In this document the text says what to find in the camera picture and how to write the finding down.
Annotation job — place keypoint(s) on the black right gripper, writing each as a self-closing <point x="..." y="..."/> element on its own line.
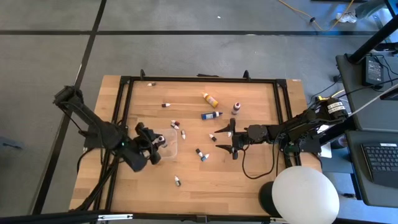
<point x="240" y="140"/>

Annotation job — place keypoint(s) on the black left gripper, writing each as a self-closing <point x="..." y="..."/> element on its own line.
<point x="142" y="143"/>

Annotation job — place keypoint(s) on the large black food coloring bottle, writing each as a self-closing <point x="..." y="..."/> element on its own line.
<point x="161" y="139"/>

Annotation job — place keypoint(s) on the large blue food coloring bottle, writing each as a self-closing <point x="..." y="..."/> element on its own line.
<point x="209" y="116"/>

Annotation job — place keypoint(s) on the small blue food coloring bottle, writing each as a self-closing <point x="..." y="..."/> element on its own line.
<point x="204" y="158"/>

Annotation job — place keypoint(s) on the small red food coloring bottle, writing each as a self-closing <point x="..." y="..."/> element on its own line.
<point x="176" y="123"/>

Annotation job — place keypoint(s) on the large yellow food coloring bottle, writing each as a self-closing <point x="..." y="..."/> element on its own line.
<point x="211" y="100"/>

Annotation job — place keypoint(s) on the small maroon food coloring bottle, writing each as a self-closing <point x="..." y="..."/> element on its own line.
<point x="164" y="105"/>

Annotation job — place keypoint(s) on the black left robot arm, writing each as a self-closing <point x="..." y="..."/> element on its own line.
<point x="93" y="121"/>

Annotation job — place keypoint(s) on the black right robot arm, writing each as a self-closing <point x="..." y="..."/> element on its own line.
<point x="295" y="126"/>

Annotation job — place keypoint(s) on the small green food coloring bottle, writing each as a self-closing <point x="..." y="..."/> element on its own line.
<point x="152" y="84"/>

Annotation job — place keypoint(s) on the clear plastic bin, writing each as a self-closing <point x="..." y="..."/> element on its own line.
<point x="171" y="149"/>

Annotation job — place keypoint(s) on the white globe lamp black base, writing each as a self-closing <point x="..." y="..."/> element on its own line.
<point x="304" y="196"/>

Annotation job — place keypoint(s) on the grey side desk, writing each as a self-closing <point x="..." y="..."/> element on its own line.
<point x="354" y="93"/>
<point x="354" y="161"/>

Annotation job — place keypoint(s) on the black power adapter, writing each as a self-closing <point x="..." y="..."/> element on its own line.
<point x="372" y="70"/>

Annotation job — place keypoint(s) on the black diagonal pole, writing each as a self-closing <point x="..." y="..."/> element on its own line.
<point x="373" y="40"/>

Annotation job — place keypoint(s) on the person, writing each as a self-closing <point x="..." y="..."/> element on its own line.
<point x="370" y="7"/>

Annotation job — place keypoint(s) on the black aluminium table frame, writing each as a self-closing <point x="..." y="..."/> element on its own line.
<point x="202" y="79"/>

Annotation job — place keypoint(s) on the black frame clamp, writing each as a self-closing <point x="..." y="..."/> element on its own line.
<point x="142" y="74"/>
<point x="246" y="74"/>

